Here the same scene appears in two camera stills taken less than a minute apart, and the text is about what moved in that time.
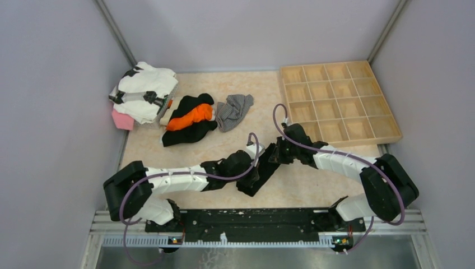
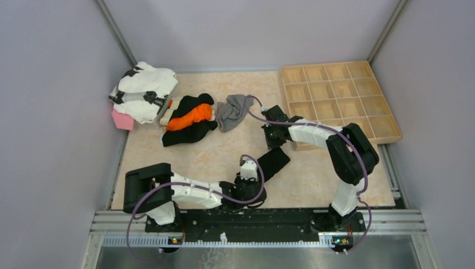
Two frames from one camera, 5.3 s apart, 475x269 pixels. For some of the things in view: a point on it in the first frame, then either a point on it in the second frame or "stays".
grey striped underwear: (229, 113) stays
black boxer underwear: (251, 186) stays
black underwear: (195, 131) stays
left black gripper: (254, 172) to (250, 180)
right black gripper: (277, 157) to (271, 144)
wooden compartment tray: (340, 104) stays
